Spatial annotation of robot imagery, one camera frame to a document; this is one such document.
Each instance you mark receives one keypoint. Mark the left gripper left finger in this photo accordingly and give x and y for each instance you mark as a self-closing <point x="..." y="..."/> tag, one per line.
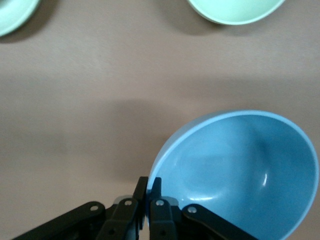
<point x="125" y="220"/>

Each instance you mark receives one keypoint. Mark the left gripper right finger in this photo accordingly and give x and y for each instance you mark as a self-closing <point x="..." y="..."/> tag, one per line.
<point x="162" y="220"/>

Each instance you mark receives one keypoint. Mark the blue bowl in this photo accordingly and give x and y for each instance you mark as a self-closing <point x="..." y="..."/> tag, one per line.
<point x="237" y="170"/>

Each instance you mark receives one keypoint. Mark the green bowl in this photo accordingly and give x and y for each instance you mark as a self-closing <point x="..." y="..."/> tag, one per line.
<point x="237" y="10"/>

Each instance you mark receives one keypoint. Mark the green plate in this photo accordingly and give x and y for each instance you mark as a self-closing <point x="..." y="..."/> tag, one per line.
<point x="12" y="15"/>

